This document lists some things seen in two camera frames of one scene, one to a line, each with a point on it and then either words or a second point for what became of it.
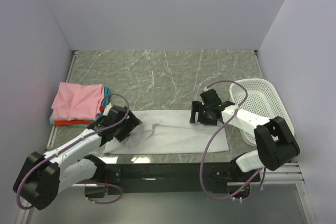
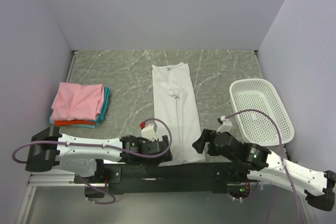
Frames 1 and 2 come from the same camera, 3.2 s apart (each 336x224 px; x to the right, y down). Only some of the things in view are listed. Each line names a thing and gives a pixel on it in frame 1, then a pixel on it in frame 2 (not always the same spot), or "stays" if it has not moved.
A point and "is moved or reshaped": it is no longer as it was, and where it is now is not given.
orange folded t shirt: x=72 y=122 stays
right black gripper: x=197 y=106 -> x=206 y=136
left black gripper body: x=125 y=128 -> x=150 y=161
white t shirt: x=168 y=132 is moved or reshaped
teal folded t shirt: x=106 y=95 stays
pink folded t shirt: x=77 y=102 stays
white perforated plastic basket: x=261 y=100 stays
